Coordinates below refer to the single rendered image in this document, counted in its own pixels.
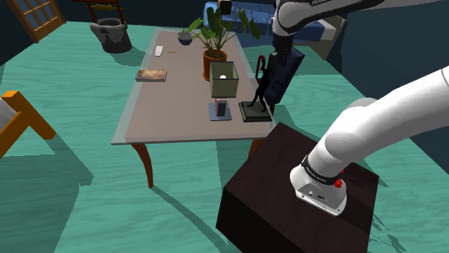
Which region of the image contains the dark blue bowl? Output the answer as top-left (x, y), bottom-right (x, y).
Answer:
top-left (176, 29), bottom-right (194, 47)

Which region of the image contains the red curved cane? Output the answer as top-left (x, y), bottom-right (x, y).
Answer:
top-left (255, 55), bottom-right (266, 80)

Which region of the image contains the wooden glass pane door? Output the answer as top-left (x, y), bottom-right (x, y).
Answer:
top-left (6, 0), bottom-right (67, 44)

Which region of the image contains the leafy plant in orange pot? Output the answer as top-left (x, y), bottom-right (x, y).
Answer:
top-left (187, 6), bottom-right (261, 82)

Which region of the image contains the pink top wooden leg table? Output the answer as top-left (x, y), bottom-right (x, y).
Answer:
top-left (111, 27), bottom-right (278, 189)

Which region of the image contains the dark brown robot stand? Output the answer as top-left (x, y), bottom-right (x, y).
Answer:
top-left (215, 121), bottom-right (380, 253)

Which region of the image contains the blue sofa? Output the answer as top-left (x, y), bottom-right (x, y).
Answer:
top-left (203, 0), bottom-right (348, 61)

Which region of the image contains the black human figure statue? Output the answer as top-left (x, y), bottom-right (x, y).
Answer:
top-left (238, 68), bottom-right (273, 123)

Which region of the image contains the green shade table lamp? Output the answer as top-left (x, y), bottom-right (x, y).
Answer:
top-left (208, 61), bottom-right (240, 122)

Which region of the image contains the grey stone well planter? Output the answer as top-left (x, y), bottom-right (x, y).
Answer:
top-left (71, 0), bottom-right (134, 55)

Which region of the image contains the orange wooden armchair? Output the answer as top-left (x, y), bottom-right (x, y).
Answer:
top-left (0, 90), bottom-right (58, 160)

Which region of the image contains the brown picture book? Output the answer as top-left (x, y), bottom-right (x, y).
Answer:
top-left (135, 69), bottom-right (168, 83)

